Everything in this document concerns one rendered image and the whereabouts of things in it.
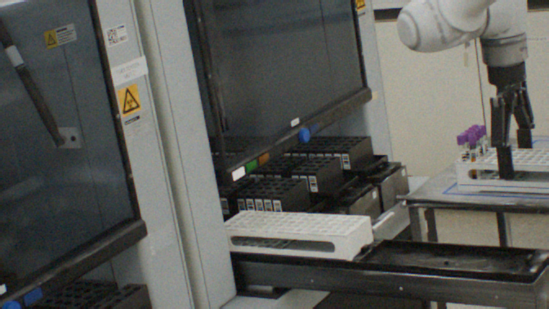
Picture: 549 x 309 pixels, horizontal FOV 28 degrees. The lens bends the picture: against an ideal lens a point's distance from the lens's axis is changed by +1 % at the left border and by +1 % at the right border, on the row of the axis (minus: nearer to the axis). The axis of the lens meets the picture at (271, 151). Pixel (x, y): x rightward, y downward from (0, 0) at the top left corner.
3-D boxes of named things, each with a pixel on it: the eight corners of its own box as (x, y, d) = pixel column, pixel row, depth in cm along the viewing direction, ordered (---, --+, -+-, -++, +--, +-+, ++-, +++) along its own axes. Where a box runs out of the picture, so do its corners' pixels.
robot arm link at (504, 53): (533, 28, 216) (536, 57, 217) (489, 30, 221) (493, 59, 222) (515, 38, 208) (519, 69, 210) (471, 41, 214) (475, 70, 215)
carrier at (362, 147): (367, 159, 258) (363, 136, 256) (375, 159, 257) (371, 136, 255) (344, 175, 249) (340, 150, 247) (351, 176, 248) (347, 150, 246)
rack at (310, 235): (220, 257, 216) (215, 228, 214) (247, 238, 224) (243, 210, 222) (351, 266, 200) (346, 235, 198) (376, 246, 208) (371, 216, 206)
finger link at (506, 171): (511, 144, 216) (510, 145, 215) (515, 177, 217) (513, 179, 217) (497, 144, 217) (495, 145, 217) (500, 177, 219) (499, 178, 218)
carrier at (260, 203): (286, 203, 236) (281, 177, 235) (293, 203, 235) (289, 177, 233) (257, 222, 227) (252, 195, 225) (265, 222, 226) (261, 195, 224)
